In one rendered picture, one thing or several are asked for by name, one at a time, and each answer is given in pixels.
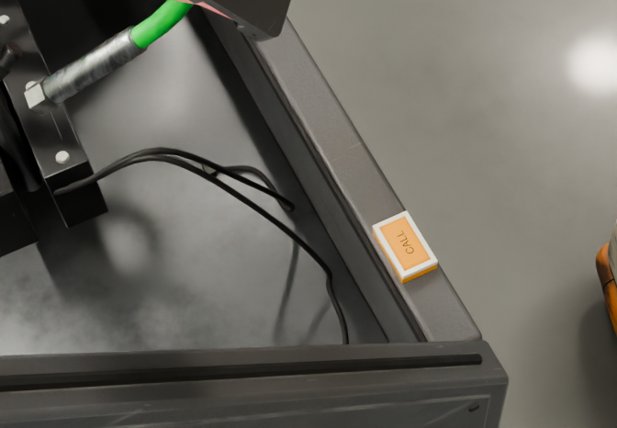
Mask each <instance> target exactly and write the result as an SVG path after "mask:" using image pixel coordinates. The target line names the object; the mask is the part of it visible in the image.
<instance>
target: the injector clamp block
mask: <svg viewBox="0 0 617 428"><path fill-rule="evenodd" d="M8 42H13V43H15V44H16V45H17V46H18V47H19V48H20V49H21V50H22V56H21V57H20V58H19V59H18V60H17V61H16V63H15V64H14V65H13V66H12V68H11V71H10V73H9V74H8V75H7V76H6V77H5V78H4V79H3V80H2V81H1V82H0V83H1V85H2V86H3V88H4V90H5V92H6V95H7V97H8V100H9V102H10V104H11V106H12V108H13V109H14V112H15V116H14V117H13V119H14V121H15V122H16V124H17V127H18V130H19V132H20V134H21V136H22V138H23V140H24V142H25V143H26V145H27V147H28V151H29V153H30V155H31V157H32V159H33V161H34V163H35V165H36V166H37V168H38V170H40V172H41V174H42V177H43V179H44V181H45V183H46V185H47V187H48V189H49V190H50V194H51V196H52V198H53V200H54V202H55V204H56V206H57V208H58V210H59V212H60V214H61V216H62V219H63V221H64V223H65V225H66V227H67V228H68V229H70V228H71V227H74V226H76V225H78V224H81V223H83V222H85V221H88V220H91V219H93V218H95V217H98V216H100V215H102V214H105V213H107V212H108V206H107V203H106V201H105V198H104V196H103V193H102V191H101V188H100V186H99V184H98V182H97V181H95V182H94V183H91V184H88V185H86V186H83V187H81V188H78V189H75V190H74V191H71V192H68V193H64V194H61V195H58V196H54V195H53V193H54V191H55V190H56V189H58V188H62V187H65V186H68V185H69V184H71V183H73V182H76V181H79V180H82V179H85V178H87V177H89V176H91V175H93V174H94V171H93V168H92V166H91V164H90V162H89V159H88V157H87V155H86V152H85V150H84V147H83V144H82V143H81V141H80V139H79V137H78V134H77V132H76V130H75V128H74V125H73V123H72V121H71V118H70V116H69V114H68V112H67V109H66V107H65V105H64V104H63V101H62V102H61V104H60V105H59V106H58V107H56V108H54V109H53V110H52V111H50V112H48V113H47V114H45V115H43V116H42V115H41V114H39V113H37V112H35V111H34V110H32V109H30V108H29V106H28V101H27V99H26V97H25V94H24V93H25V92H26V91H27V90H28V89H29V88H30V87H31V86H32V85H33V84H35V83H36V82H37V81H39V80H40V79H42V78H44V77H45V76H51V74H50V71H49V69H48V66H47V64H46V63H45V61H44V58H43V56H42V54H41V52H40V49H39V46H38V44H37V42H36V40H35V38H34V36H33V33H32V31H31V29H30V27H29V25H28V22H27V20H26V18H25V15H24V13H23V11H22V9H21V6H20V4H19V2H18V1H17V0H0V50H1V49H2V48H3V47H4V46H5V45H6V44H7V43H8ZM38 241H39V236H38V233H37V231H36V228H35V226H34V223H33V221H32V218H31V217H30V214H29V212H28V208H27V205H26V203H25V200H24V198H23V196H22V194H21V191H20V189H19V186H18V184H17V176H16V174H15V172H14V170H13V168H12V166H11V164H10V162H9V161H8V159H7V157H6V154H5V152H4V150H3V148H2V147H1V145H0V257H2V256H5V255H7V254H9V253H12V252H15V251H17V250H19V249H22V248H24V247H26V246H29V245H31V244H32V243H35V242H38Z"/></svg>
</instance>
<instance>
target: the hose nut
mask: <svg viewBox="0 0 617 428"><path fill-rule="evenodd" d="M48 77H49V76H45V77H44V78H42V79H40V80H39V81H37V82H36V83H35V84H33V85H32V86H31V87H30V88H29V89H28V90H27V91H26V92H25V93H24V94H25V97H26V99H27V101H28V106H29V108H30V109H32V110H34V111H35V112H37V113H39V114H41V115H42V116H43V115H45V114H47V113H48V112H50V111H52V110H53V109H54V108H56V107H58V106H59V105H60V104H61V103H56V102H53V101H52V100H50V99H49V98H48V97H47V96H46V94H45V92H44V88H43V83H44V80H45V79H46V78H48Z"/></svg>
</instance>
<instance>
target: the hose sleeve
mask: <svg viewBox="0 0 617 428"><path fill-rule="evenodd" d="M133 28H135V26H130V27H128V28H126V29H124V30H122V31H121V32H119V33H117V34H115V35H114V37H112V38H109V39H107V40H106V41H105V42H104V43H102V44H100V45H99V46H97V47H96V48H94V49H92V50H91V51H89V52H87V53H86V54H85V55H83V56H82V57H80V58H78V59H77V60H75V61H74V62H71V63H68V64H66V65H65V66H64V67H63V68H62V69H60V70H58V71H56V72H55V73H54V74H52V75H51V76H49V77H48V78H46V79H45V80H44V83H43V88H44V92H45V94H46V96H47V97H48V98H49V99H50V100H52V101H53V102H56V103H61V102H62V101H64V100H65V99H67V98H69V97H70V96H74V95H76V94H77V93H78V92H80V91H83V90H84V89H85V88H86V87H87V86H88V85H90V84H92V83H94V82H95V81H97V80H99V79H100V78H102V77H104V76H105V75H107V74H109V73H111V72H113V71H114V70H116V69H117V68H118V67H121V66H123V65H125V64H126V63H127V62H130V61H132V60H134V59H135V58H136V57H137V56H139V55H141V54H142V53H144V52H145V51H146V50H147V49H148V46H147V47H146V48H141V47H139V46H138V45H137V44H136V43H135V42H134V40H133V38H132V36H131V31H132V29H133Z"/></svg>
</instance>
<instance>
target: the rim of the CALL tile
mask: <svg viewBox="0 0 617 428"><path fill-rule="evenodd" d="M404 216H405V218H406V219H407V221H408V223H409V225H410V226H411V228H412V229H413V230H414V232H415V234H416V235H417V237H418V239H419V240H420V242H421V244H422V246H423V247H424V249H425V251H426V252H427V254H428V255H429V256H430V258H431V260H429V261H426V262H424V263H422V264H420V265H416V266H414V267H412V268H411V269H409V270H406V271H404V269H403V268H402V266H401V264H400V263H399V261H398V259H397V257H396V256H395V254H394V253H393V251H392V249H391V248H390V246H389V244H388V243H387V240H386V239H385V237H384V235H383V233H382V232H381V230H380V229H379V227H381V226H384V225H386V224H388V223H389V222H392V221H394V220H397V219H400V218H402V217H404ZM373 231H374V232H375V234H376V236H377V238H378V240H379V241H380V242H381V244H382V246H383V247H384V249H385V251H386V252H387V255H388V256H389V258H390V260H391V262H392V263H393V265H394V266H395V267H396V269H397V271H398V273H399V275H400V277H401V278H402V279H405V278H407V277H409V276H412V275H415V274H417V273H419V272H420V271H422V270H425V269H427V268H429V267H431V266H433V265H437V264H438V261H437V259H436V257H435V256H434V254H433V253H432V250H431V249H430V247H429V245H428V244H427V242H426V241H425V240H424V238H423V237H422V235H421V233H420V231H419V230H418V228H417V226H416V225H415V223H414V221H413V220H412V218H411V216H410V215H409V213H408V212H407V210H406V211H404V212H402V213H400V214H398V215H396V216H394V217H391V218H389V219H387V220H383V221H381V222H379V223H377V224H375V225H373Z"/></svg>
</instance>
